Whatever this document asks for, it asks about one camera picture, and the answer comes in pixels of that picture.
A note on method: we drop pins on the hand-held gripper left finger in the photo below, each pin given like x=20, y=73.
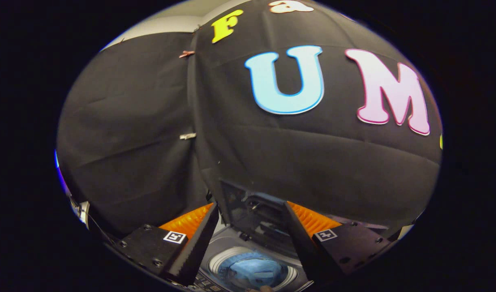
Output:
x=199, y=247

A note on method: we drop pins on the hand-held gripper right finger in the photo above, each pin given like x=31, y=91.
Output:
x=302, y=247

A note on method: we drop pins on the grey top-loading washing machine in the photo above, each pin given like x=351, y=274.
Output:
x=231, y=247

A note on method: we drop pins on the dark washing machine lid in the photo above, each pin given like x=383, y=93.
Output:
x=256, y=219

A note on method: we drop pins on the light blue garment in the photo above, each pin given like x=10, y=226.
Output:
x=252, y=269

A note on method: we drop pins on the silver clip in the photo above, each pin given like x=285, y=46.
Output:
x=187, y=136

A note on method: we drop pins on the black backdrop cloth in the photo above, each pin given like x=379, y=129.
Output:
x=130, y=121

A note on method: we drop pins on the pink clip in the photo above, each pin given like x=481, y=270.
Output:
x=187, y=53

